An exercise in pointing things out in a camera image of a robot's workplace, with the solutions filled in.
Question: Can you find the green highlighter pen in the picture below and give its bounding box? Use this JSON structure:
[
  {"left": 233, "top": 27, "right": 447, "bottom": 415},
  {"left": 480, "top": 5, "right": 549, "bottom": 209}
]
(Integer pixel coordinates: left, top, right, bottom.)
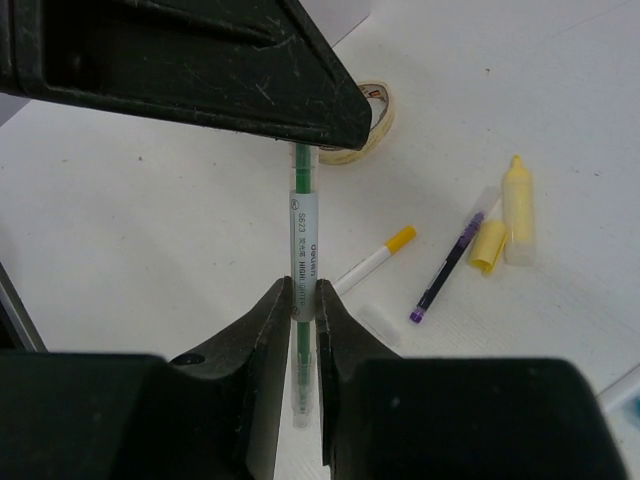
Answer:
[{"left": 289, "top": 144, "right": 319, "bottom": 430}]

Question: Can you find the aluminium table edge rail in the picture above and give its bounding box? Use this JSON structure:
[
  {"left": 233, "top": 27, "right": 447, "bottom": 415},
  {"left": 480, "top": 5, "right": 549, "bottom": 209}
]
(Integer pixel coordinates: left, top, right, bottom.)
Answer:
[{"left": 0, "top": 265, "right": 48, "bottom": 353}]

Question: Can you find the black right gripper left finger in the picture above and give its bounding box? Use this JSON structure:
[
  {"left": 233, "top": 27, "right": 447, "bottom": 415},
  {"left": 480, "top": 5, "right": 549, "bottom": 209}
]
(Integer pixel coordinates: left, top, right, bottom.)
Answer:
[{"left": 1, "top": 277, "right": 292, "bottom": 479}]

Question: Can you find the yellow highlighter body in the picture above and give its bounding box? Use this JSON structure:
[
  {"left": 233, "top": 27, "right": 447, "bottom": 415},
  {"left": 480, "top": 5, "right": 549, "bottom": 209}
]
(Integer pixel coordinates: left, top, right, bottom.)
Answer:
[{"left": 502, "top": 155, "right": 536, "bottom": 266}]

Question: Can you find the yellow masking tape roll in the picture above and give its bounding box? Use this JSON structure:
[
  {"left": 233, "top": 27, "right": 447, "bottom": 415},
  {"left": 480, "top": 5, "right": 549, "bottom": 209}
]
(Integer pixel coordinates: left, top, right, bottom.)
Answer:
[{"left": 319, "top": 80, "right": 396, "bottom": 166}]

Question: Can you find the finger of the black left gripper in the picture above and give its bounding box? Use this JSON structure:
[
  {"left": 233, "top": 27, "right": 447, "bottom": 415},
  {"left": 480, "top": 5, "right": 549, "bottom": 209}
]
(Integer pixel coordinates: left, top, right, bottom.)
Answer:
[{"left": 1, "top": 0, "right": 372, "bottom": 150}]

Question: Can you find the purple gel pen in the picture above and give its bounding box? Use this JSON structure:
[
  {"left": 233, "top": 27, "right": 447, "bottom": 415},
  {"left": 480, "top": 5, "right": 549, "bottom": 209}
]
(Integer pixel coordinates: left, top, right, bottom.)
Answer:
[{"left": 409, "top": 186, "right": 501, "bottom": 324}]

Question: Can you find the white marker orange cap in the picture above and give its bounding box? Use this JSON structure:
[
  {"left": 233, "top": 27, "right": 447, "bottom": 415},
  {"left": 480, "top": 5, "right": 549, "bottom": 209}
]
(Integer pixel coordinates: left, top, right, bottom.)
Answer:
[{"left": 333, "top": 226, "right": 417, "bottom": 295}]

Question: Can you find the white right organizer box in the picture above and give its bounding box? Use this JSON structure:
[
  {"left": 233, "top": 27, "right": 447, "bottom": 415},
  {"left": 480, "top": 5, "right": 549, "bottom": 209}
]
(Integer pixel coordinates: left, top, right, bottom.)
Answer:
[{"left": 301, "top": 0, "right": 373, "bottom": 46}]

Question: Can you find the yellow highlighter cap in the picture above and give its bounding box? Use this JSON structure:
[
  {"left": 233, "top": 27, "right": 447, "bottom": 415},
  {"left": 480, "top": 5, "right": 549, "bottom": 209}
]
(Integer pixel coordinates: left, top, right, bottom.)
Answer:
[{"left": 469, "top": 220, "right": 507, "bottom": 276}]

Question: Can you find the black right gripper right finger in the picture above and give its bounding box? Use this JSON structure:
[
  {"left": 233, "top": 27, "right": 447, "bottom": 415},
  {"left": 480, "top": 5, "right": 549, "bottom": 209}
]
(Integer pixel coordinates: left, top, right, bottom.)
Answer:
[{"left": 315, "top": 280, "right": 627, "bottom": 479}]

